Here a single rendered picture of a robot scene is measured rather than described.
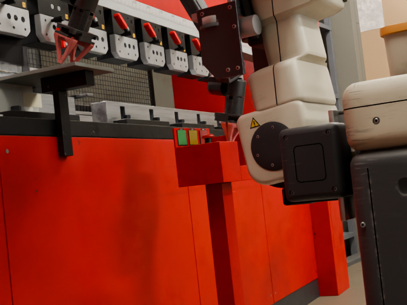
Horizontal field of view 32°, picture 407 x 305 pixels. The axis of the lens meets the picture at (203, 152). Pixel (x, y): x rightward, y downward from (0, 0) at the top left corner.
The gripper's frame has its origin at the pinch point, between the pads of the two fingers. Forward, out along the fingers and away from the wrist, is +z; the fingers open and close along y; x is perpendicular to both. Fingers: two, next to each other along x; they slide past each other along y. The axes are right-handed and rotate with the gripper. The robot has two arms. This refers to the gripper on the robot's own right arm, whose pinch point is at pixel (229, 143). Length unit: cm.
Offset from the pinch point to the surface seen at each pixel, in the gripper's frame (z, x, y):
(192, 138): -0.2, 5.2, 10.5
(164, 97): -8, -343, 279
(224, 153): 2.2, 12.4, -5.8
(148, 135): 1.3, 4.6, 28.6
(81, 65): -18, 56, 13
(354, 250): 90, -323, 73
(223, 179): 9.5, 14.2, -7.7
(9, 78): -13, 61, 32
